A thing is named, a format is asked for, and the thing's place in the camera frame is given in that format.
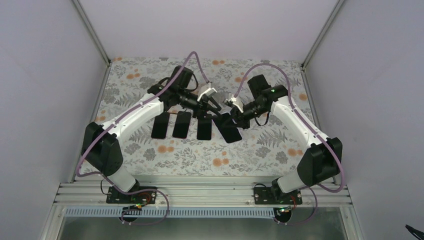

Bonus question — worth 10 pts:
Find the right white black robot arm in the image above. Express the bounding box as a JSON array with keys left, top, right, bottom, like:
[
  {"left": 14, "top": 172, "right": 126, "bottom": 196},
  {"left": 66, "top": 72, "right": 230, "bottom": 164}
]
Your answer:
[{"left": 223, "top": 74, "right": 343, "bottom": 204}]

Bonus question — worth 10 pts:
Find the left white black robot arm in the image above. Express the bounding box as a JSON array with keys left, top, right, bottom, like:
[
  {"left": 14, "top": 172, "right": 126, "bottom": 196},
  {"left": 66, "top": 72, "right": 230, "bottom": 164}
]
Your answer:
[{"left": 75, "top": 65, "right": 221, "bottom": 203}]

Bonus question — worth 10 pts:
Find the slotted grey cable duct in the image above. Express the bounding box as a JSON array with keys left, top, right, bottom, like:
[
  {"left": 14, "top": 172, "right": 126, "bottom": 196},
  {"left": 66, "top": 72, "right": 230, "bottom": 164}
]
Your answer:
[{"left": 64, "top": 206, "right": 275, "bottom": 219}]

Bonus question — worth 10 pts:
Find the purple cable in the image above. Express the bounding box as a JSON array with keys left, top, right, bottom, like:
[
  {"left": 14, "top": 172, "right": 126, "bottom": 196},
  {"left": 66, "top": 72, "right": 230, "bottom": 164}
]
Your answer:
[
  {"left": 75, "top": 51, "right": 212, "bottom": 226},
  {"left": 231, "top": 62, "right": 346, "bottom": 227}
]

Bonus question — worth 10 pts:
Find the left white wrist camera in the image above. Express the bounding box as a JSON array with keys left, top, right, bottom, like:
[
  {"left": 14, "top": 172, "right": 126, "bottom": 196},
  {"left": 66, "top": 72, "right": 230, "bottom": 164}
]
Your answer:
[{"left": 197, "top": 82, "right": 217, "bottom": 102}]

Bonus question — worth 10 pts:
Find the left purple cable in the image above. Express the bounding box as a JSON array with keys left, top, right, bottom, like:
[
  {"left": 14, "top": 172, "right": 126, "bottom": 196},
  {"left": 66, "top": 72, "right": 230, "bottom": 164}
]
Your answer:
[{"left": 75, "top": 51, "right": 212, "bottom": 226}]

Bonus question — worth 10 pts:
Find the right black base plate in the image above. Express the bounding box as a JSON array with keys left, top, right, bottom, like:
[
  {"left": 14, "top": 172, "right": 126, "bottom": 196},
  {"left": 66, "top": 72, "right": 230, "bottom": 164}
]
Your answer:
[{"left": 253, "top": 185, "right": 303, "bottom": 205}]

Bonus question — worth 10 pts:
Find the black object bottom corner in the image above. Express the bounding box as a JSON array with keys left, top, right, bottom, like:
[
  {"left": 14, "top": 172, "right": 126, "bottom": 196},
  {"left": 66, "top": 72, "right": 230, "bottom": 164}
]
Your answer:
[{"left": 405, "top": 224, "right": 424, "bottom": 240}]

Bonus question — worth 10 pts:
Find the right aluminium corner post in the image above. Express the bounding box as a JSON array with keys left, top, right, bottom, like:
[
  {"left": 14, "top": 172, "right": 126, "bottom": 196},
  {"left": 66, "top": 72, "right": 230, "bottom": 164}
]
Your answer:
[{"left": 301, "top": 0, "right": 345, "bottom": 70}]

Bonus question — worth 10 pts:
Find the aluminium corner post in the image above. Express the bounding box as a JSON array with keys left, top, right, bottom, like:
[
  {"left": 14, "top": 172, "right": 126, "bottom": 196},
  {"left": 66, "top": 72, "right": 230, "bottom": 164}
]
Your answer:
[
  {"left": 301, "top": 0, "right": 345, "bottom": 70},
  {"left": 71, "top": 0, "right": 111, "bottom": 66}
]

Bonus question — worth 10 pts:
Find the floral table mat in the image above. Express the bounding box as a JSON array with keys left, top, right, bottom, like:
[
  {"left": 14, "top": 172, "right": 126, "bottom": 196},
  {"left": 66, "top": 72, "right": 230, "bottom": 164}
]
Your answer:
[{"left": 95, "top": 57, "right": 312, "bottom": 177}]

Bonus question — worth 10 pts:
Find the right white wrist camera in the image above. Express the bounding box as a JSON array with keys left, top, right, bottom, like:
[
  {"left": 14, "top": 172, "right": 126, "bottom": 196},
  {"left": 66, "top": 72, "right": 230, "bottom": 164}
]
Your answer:
[{"left": 223, "top": 93, "right": 244, "bottom": 113}]

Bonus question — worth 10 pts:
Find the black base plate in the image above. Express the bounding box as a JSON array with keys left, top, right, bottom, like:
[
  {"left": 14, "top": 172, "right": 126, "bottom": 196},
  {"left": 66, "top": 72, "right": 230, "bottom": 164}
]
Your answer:
[
  {"left": 253, "top": 185, "right": 303, "bottom": 205},
  {"left": 105, "top": 186, "right": 158, "bottom": 205}
]

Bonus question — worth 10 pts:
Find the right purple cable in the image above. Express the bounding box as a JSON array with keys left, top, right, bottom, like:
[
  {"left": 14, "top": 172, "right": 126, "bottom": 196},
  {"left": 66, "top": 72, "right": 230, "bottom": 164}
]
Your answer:
[{"left": 231, "top": 62, "right": 346, "bottom": 227}]

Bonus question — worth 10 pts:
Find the left aluminium corner post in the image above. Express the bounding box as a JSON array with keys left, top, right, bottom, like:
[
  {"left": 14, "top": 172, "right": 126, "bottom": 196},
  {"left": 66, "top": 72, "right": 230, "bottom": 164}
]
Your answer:
[{"left": 71, "top": 0, "right": 111, "bottom": 66}]

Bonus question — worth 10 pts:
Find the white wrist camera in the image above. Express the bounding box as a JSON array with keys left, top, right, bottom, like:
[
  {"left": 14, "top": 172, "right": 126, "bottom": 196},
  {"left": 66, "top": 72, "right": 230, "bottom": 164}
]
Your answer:
[
  {"left": 223, "top": 93, "right": 244, "bottom": 113},
  {"left": 197, "top": 82, "right": 217, "bottom": 102}
]

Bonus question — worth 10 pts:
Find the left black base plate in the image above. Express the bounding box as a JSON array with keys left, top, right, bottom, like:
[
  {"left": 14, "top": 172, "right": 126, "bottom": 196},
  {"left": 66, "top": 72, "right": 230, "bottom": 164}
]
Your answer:
[{"left": 105, "top": 186, "right": 158, "bottom": 205}]

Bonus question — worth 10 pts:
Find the aluminium rail frame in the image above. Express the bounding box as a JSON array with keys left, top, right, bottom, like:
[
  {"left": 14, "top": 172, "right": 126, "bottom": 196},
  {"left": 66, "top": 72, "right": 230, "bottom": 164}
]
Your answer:
[{"left": 41, "top": 176, "right": 363, "bottom": 240}]

